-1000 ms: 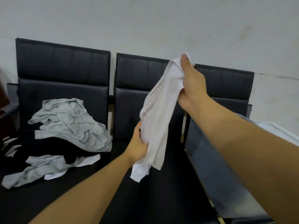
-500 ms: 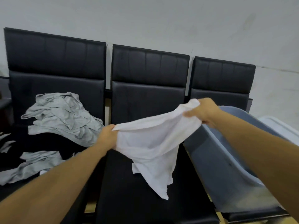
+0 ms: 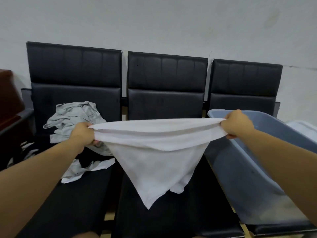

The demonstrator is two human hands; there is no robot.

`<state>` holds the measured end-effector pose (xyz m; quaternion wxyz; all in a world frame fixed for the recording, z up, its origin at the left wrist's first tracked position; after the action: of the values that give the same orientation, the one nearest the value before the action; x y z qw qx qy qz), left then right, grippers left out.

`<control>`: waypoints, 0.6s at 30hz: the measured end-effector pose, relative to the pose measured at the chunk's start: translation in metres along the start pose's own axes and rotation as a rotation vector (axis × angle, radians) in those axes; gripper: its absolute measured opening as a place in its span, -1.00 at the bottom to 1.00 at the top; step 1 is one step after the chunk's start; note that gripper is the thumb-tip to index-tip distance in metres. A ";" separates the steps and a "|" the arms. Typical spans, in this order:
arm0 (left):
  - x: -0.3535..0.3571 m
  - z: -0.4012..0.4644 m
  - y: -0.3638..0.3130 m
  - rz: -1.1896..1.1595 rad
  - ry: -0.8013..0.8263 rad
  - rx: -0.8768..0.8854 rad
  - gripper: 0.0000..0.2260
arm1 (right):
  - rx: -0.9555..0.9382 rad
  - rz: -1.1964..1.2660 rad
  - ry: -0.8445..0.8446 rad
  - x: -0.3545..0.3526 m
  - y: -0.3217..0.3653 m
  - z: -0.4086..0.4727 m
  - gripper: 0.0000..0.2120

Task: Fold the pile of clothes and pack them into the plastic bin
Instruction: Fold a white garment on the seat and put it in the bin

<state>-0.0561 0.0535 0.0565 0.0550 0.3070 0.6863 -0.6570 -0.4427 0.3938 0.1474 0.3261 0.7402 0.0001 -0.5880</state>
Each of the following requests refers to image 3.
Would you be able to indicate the white garment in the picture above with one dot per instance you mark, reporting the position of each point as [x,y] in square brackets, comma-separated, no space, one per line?
[153,151]

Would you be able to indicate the blue-grey plastic bin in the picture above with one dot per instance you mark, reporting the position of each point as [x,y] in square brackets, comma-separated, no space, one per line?
[242,175]

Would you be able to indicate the person's left leg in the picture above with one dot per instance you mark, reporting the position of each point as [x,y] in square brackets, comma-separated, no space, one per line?
[86,235]

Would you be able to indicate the person's right forearm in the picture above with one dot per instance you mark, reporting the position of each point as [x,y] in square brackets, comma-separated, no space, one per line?
[284,166]

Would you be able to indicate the person's left hand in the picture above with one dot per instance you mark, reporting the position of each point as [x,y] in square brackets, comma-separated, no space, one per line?
[83,136]

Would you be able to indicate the white bin lid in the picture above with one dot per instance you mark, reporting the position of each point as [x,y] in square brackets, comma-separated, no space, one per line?
[304,130]

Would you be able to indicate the person's right hand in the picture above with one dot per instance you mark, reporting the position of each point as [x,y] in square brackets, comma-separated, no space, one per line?
[237,125]

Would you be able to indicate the brown wooden cabinet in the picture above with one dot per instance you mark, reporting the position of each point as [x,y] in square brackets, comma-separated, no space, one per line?
[10,96]

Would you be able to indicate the grey tank top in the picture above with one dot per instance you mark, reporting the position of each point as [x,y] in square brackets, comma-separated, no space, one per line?
[74,173]

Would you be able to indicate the person's left forearm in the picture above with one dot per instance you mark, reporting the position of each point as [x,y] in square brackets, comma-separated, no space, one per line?
[32,188]

